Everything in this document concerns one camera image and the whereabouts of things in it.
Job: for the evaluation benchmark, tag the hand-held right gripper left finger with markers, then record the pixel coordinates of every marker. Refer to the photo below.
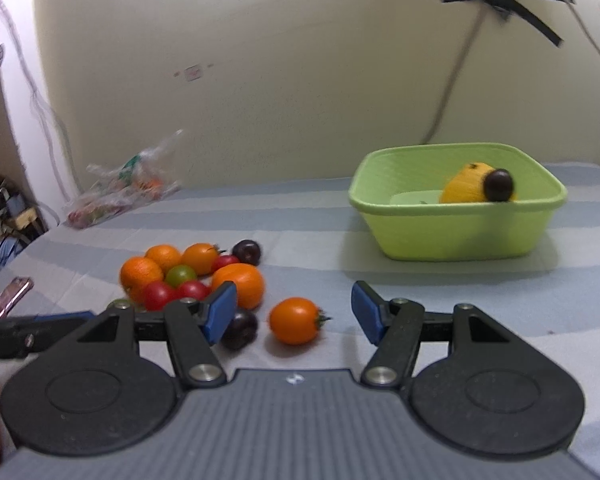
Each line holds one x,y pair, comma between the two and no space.
222,310

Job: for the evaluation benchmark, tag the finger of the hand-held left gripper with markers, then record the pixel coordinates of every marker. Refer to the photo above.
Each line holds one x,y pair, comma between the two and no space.
55,327

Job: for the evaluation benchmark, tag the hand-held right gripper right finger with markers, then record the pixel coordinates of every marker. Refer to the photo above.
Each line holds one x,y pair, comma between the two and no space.
367,310

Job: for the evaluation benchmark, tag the dark purple plum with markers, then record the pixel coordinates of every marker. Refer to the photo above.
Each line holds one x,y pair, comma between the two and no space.
241,330
246,251
498,185

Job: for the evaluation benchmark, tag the large orange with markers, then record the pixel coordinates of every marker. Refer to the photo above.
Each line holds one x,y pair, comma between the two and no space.
241,282

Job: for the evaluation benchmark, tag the small red tomato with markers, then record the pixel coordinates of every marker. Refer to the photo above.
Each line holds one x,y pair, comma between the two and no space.
225,262

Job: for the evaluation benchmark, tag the tiny green tomato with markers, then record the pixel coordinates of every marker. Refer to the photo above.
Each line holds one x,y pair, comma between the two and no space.
122,304

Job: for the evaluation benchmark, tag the orange tomato with stem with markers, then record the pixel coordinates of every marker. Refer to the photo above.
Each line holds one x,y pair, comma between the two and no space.
295,321

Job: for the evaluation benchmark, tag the light green plastic basket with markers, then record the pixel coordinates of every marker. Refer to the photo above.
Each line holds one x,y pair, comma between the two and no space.
460,232

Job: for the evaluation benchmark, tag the pink phone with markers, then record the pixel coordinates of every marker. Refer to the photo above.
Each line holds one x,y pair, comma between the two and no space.
7,297

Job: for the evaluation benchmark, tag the beige power strip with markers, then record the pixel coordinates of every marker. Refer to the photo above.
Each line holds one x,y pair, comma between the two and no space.
24,218

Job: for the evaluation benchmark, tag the clear plastic bag with produce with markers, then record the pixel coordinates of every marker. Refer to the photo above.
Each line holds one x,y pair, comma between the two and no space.
122,190

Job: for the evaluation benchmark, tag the large yellow citrus fruit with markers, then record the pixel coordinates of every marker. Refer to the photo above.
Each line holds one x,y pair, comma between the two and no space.
462,185

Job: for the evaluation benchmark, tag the small wall sticker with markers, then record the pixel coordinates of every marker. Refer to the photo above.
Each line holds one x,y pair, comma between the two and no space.
193,73

